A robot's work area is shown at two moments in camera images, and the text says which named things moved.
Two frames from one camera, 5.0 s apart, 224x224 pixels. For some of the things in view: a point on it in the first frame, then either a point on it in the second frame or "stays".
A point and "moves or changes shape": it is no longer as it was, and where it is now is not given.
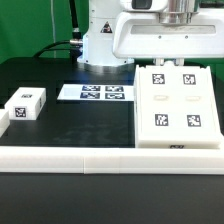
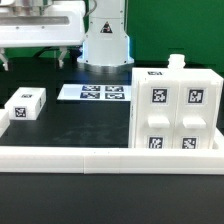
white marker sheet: [97, 92] stays
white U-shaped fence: [108, 159] stays
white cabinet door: [196, 114] moves or changes shape
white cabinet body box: [174, 108] moves or changes shape
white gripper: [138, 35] → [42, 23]
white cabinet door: [157, 102] moves or changes shape
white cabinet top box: [26, 103] stays
